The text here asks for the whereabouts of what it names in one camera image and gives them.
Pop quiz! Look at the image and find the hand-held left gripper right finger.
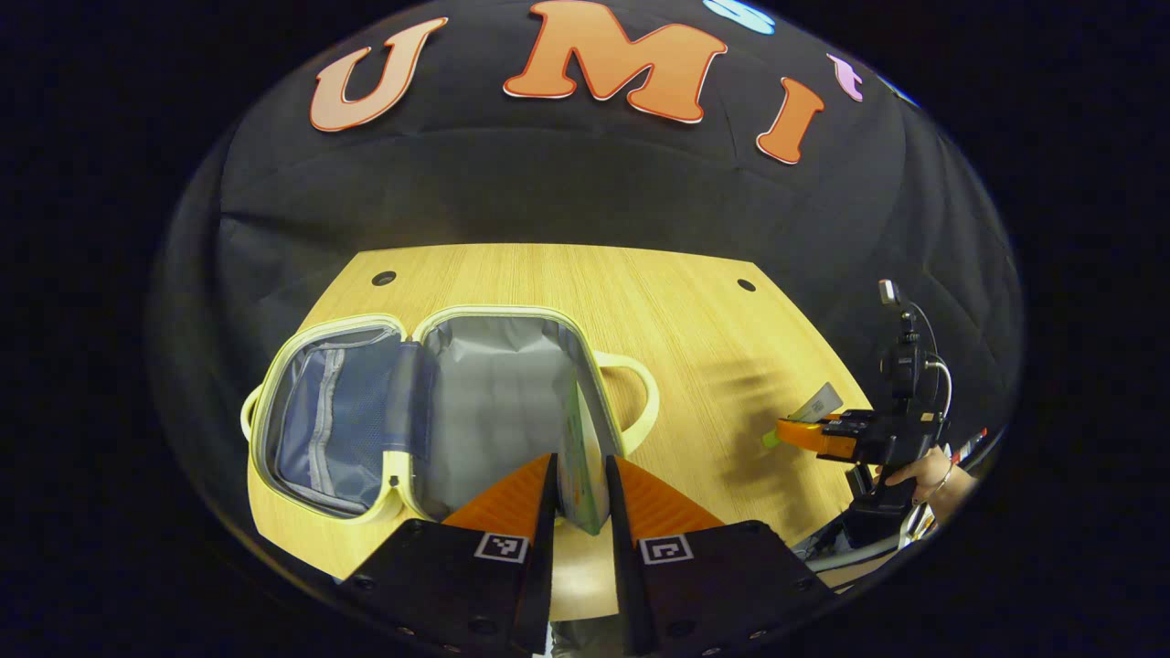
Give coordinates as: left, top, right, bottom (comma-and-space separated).
603, 454, 837, 657

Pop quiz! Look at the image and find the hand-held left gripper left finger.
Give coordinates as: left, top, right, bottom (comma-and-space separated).
338, 452, 558, 657

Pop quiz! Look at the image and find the white tube with green cap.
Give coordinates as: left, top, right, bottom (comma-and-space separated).
763, 382, 846, 449

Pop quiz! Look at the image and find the green skin care sachet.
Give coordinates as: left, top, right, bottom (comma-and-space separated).
558, 379, 612, 536

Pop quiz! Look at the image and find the cream suitcase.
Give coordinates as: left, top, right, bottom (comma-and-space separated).
239, 304, 661, 524

